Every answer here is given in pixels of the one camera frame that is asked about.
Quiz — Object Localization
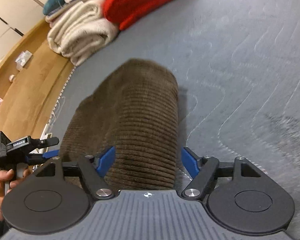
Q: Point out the white plastic packet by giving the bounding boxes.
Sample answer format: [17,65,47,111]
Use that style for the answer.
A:
[15,50,33,71]

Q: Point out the red folded garment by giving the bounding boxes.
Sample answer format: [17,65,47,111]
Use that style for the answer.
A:
[103,0,200,31]

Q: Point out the person's left hand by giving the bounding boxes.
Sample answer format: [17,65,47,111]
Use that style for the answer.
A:
[0,168,32,221]

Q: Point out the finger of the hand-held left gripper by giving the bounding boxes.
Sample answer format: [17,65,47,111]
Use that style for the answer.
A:
[25,149,61,166]
[31,137,60,148]

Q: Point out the brown corduroy pants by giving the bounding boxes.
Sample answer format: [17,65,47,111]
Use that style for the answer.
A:
[59,59,179,191]

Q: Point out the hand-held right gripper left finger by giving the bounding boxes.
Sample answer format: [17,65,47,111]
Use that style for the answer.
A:
[34,145,116,201]

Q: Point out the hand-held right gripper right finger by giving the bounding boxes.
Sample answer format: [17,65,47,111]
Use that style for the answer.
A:
[180,147,263,202]

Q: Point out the white cabinet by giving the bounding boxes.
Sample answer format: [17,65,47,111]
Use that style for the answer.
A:
[0,0,59,68]

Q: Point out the cream fleece folded garment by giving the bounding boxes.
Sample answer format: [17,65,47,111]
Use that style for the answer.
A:
[46,0,119,66]

